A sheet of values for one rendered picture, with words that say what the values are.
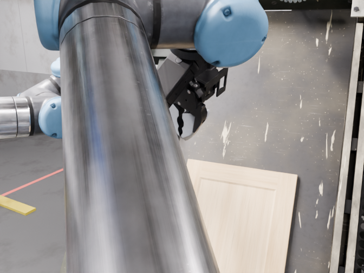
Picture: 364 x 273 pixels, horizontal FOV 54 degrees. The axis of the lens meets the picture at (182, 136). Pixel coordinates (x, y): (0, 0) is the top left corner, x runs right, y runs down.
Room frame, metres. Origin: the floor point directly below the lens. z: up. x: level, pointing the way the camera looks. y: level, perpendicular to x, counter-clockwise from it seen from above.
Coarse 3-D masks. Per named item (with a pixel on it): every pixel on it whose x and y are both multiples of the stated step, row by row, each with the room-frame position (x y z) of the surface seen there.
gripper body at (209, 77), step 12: (204, 60) 0.56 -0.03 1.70; (204, 72) 0.57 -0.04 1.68; (216, 72) 0.57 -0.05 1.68; (192, 84) 0.54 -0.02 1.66; (204, 84) 0.54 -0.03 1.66; (216, 84) 0.59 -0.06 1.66; (180, 96) 0.56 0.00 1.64; (192, 96) 0.54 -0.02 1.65; (204, 96) 0.56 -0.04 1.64; (216, 96) 0.59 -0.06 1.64; (192, 108) 0.55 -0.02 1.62
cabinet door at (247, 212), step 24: (192, 168) 1.16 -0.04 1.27; (216, 168) 1.13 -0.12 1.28; (240, 168) 1.11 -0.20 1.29; (216, 192) 1.09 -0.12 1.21; (240, 192) 1.06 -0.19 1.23; (264, 192) 1.04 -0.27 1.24; (288, 192) 1.02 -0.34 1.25; (216, 216) 1.04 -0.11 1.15; (240, 216) 1.02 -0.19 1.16; (264, 216) 1.00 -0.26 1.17; (288, 216) 0.98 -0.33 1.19; (216, 240) 1.00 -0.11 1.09; (240, 240) 0.98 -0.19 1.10; (264, 240) 0.96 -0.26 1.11; (288, 240) 0.94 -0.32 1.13; (240, 264) 0.94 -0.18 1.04; (264, 264) 0.92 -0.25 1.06
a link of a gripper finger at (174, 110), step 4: (172, 104) 0.60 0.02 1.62; (176, 104) 0.60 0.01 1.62; (172, 108) 0.60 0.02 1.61; (176, 108) 0.59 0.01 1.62; (180, 108) 0.60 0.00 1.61; (172, 112) 0.61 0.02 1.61; (176, 112) 0.60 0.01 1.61; (180, 112) 0.60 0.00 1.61; (172, 116) 0.61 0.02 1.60; (176, 116) 0.60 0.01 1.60; (180, 116) 0.61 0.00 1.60; (176, 120) 0.61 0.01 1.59; (180, 120) 0.61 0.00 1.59; (176, 124) 0.61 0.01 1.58; (180, 124) 0.61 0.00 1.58; (176, 128) 0.62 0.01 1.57; (180, 128) 0.62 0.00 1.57; (180, 132) 0.62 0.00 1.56; (180, 136) 0.63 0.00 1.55
